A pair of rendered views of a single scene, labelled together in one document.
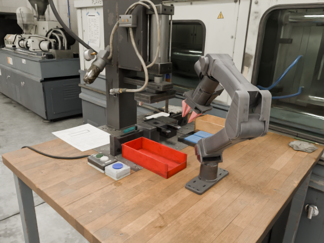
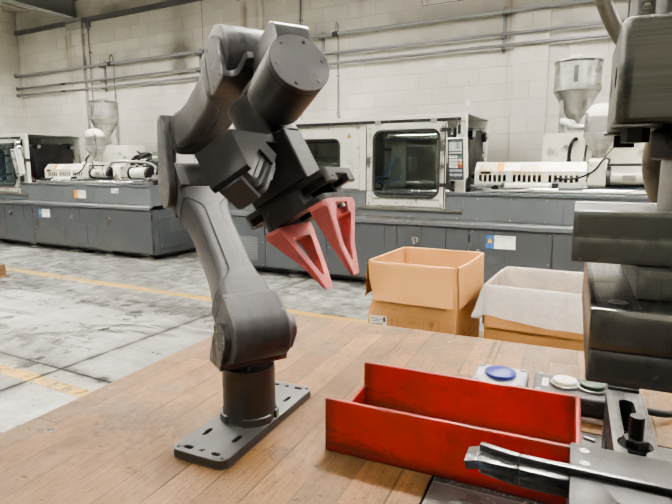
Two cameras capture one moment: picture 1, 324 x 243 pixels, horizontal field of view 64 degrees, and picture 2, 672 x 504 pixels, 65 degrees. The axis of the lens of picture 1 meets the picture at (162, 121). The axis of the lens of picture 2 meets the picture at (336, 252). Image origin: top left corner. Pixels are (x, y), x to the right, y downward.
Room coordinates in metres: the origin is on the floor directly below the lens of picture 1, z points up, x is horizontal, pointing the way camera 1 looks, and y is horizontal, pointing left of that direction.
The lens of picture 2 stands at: (1.43, -0.24, 1.20)
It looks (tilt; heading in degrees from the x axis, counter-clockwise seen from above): 9 degrees down; 164
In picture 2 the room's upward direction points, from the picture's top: straight up
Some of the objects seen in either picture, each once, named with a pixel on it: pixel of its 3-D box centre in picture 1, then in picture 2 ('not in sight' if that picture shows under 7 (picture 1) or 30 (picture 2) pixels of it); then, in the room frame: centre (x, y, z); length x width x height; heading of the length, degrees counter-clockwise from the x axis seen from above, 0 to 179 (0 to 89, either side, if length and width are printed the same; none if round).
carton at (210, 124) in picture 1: (221, 128); not in sight; (1.30, -0.32, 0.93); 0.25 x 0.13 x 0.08; 49
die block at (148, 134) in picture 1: (156, 130); not in sight; (1.21, 0.02, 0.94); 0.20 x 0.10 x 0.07; 139
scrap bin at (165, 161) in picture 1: (153, 155); (452, 422); (0.95, 0.03, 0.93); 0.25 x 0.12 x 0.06; 49
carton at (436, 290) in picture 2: not in sight; (424, 306); (-1.16, 1.03, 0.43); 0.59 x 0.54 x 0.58; 135
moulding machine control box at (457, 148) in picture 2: not in sight; (458, 159); (-2.85, 2.17, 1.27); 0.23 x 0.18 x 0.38; 136
